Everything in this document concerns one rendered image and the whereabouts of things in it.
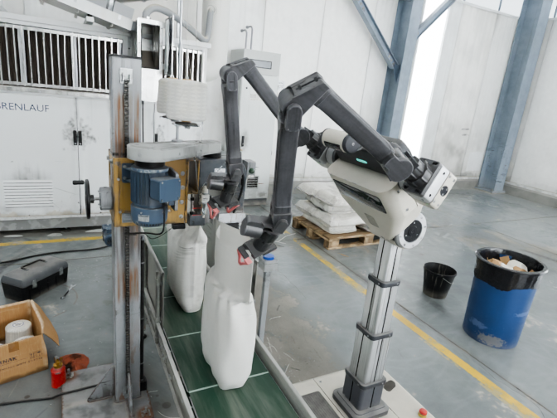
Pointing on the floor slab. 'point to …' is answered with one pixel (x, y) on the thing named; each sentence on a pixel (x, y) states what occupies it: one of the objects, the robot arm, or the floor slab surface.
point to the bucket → (438, 279)
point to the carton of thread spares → (17, 364)
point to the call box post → (263, 305)
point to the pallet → (334, 235)
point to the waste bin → (501, 298)
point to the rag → (75, 362)
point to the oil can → (58, 373)
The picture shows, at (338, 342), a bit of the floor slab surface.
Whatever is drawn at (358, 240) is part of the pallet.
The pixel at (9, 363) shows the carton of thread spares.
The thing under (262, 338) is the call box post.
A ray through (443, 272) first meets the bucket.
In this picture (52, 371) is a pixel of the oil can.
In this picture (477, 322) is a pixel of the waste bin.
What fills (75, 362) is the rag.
